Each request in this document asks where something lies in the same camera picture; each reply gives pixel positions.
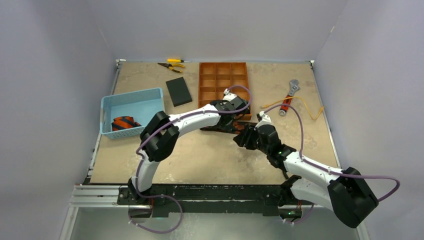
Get light blue plastic basket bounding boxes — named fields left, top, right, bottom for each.
left=99, top=87, right=165, bottom=139

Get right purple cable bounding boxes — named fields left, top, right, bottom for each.
left=263, top=103, right=401, bottom=226

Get orange wooden compartment tray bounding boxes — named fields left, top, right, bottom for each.
left=198, top=62, right=249, bottom=108

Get aluminium frame rail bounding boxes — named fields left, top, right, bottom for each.
left=67, top=183, right=332, bottom=213

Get yellow handled screwdriver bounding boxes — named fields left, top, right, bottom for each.
left=167, top=58, right=191, bottom=63

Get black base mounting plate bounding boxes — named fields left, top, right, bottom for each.
left=117, top=183, right=299, bottom=218

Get black foam block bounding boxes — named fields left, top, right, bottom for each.
left=165, top=77, right=193, bottom=107

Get red handled adjustable wrench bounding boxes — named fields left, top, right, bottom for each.
left=278, top=79, right=300, bottom=117

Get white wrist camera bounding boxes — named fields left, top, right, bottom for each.
left=255, top=111, right=273, bottom=129
left=222, top=88, right=238, bottom=102

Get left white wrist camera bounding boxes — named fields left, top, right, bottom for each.
left=222, top=88, right=238, bottom=102

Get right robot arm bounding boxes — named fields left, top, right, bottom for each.
left=233, top=124, right=379, bottom=228

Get dark orange floral tie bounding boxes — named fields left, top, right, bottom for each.
left=200, top=120, right=257, bottom=135

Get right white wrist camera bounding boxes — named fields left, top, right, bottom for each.
left=255, top=111, right=273, bottom=129

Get yellow handled pliers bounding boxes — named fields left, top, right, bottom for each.
left=157, top=62, right=186, bottom=74

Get black handled pliers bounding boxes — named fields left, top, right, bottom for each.
left=281, top=169, right=290, bottom=180

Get orange navy striped tie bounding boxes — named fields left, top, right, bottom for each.
left=111, top=116, right=141, bottom=131

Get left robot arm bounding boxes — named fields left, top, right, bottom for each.
left=128, top=95, right=251, bottom=205

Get yellow cable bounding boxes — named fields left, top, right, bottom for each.
left=260, top=96, right=327, bottom=121

